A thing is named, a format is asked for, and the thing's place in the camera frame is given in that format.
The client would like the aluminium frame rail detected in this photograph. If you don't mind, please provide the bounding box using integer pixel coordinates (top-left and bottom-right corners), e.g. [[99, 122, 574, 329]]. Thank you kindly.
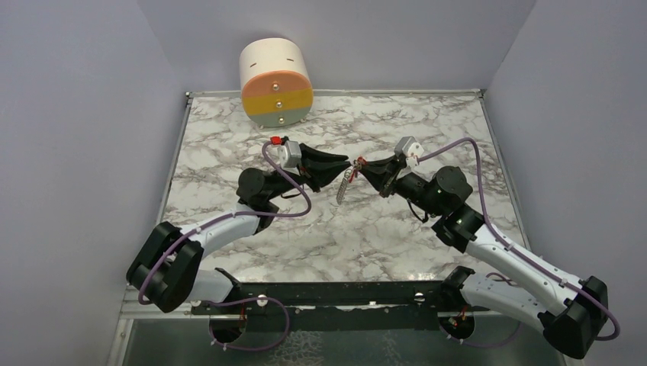
[[120, 279, 545, 319]]

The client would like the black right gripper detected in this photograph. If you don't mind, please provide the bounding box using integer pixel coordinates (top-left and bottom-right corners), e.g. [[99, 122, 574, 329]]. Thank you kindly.
[[356, 154, 443, 217]]

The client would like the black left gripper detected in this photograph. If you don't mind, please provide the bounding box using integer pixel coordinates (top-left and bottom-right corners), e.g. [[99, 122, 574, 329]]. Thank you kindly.
[[265, 143, 351, 201]]

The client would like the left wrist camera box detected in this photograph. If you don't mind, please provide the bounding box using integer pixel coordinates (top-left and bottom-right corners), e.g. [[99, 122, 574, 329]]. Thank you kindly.
[[270, 136, 302, 169]]

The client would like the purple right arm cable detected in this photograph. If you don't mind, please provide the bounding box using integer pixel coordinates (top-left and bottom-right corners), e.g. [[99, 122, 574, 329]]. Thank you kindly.
[[415, 137, 621, 349]]

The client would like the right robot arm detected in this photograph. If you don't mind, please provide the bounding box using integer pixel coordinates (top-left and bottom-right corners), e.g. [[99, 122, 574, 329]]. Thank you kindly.
[[356, 156, 610, 359]]

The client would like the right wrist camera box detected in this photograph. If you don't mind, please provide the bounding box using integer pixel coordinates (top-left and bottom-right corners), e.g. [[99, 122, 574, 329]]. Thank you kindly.
[[394, 136, 424, 168]]

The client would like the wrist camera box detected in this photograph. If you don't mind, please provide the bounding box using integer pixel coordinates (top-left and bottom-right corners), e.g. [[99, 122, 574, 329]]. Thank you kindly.
[[394, 136, 424, 168], [270, 136, 302, 169]]

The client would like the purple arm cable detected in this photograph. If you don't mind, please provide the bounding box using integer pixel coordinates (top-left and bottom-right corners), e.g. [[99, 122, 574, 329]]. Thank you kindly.
[[415, 137, 621, 349], [137, 140, 313, 352]]

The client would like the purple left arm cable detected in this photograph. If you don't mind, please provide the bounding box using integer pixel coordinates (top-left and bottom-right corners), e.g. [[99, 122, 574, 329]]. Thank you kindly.
[[137, 140, 313, 352]]

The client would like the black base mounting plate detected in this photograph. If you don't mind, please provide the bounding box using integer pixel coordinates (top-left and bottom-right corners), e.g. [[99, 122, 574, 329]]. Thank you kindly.
[[139, 270, 544, 332]]

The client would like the striped cylindrical drawer cabinet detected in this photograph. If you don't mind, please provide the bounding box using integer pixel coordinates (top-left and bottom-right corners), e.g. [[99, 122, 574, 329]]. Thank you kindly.
[[239, 37, 314, 128]]

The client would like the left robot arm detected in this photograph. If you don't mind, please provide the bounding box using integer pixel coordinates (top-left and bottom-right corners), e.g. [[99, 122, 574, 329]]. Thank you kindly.
[[126, 140, 351, 313]]

